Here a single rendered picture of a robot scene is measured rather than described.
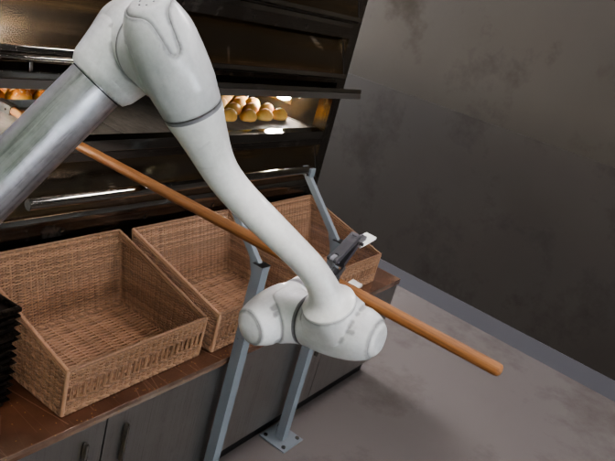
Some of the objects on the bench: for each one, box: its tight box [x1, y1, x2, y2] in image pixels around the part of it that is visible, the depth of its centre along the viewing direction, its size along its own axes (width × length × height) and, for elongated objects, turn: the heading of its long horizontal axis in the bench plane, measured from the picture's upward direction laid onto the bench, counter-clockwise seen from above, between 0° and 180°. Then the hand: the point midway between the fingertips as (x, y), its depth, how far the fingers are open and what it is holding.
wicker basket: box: [241, 195, 382, 286], centre depth 304 cm, size 49×56×28 cm
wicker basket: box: [0, 229, 208, 417], centre depth 206 cm, size 49×56×28 cm
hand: (361, 261), depth 158 cm, fingers open, 13 cm apart
